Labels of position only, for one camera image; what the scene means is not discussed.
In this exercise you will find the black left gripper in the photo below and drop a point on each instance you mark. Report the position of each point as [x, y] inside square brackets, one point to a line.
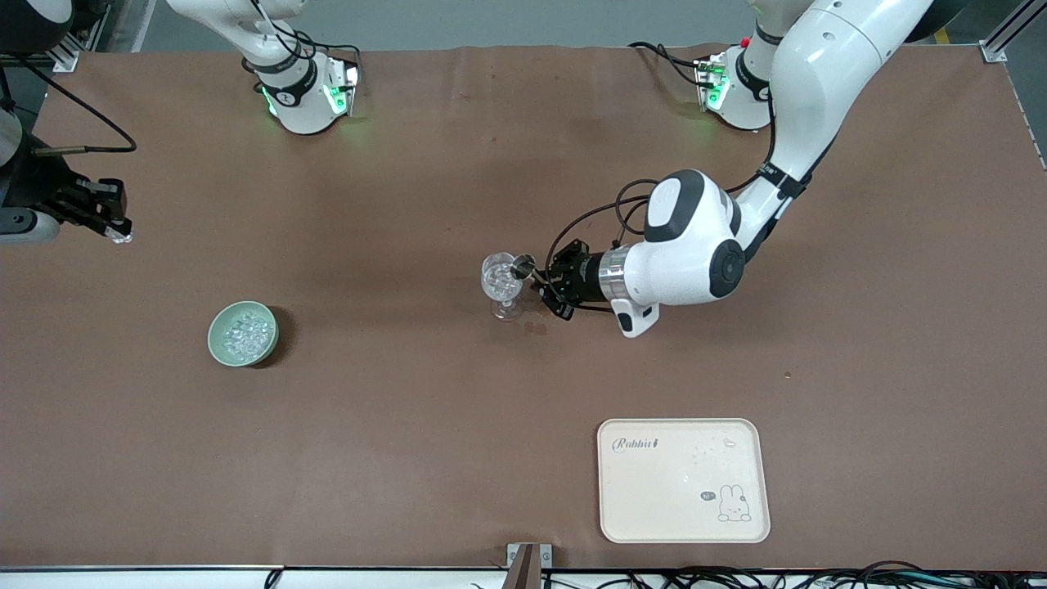
[582, 276]

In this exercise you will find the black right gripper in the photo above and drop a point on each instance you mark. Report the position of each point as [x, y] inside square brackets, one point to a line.
[42, 184]

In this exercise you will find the shiny steel double jigger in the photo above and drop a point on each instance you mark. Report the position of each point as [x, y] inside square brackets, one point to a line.
[523, 266]

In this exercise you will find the single clear ice cube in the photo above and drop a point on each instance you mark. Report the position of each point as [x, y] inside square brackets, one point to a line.
[123, 238]

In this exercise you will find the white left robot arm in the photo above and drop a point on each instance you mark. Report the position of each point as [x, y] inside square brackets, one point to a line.
[810, 90]

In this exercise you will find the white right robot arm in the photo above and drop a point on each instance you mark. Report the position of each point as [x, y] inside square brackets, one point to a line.
[303, 106]

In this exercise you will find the clear stemmed wine glass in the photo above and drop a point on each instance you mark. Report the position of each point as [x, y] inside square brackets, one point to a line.
[499, 278]

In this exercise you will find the heap of clear ice cubes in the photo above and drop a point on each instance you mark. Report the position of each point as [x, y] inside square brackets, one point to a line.
[245, 334]

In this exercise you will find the mint green ceramic bowl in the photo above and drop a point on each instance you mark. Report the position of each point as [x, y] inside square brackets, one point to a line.
[217, 348]

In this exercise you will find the cream rabbit print tray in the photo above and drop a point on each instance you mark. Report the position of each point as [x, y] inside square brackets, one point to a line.
[679, 491]

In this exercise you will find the brown table cover mat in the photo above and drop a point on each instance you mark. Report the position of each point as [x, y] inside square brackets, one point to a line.
[368, 450]

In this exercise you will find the grey metal mount bracket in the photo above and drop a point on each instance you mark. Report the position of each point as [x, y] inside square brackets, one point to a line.
[514, 556]

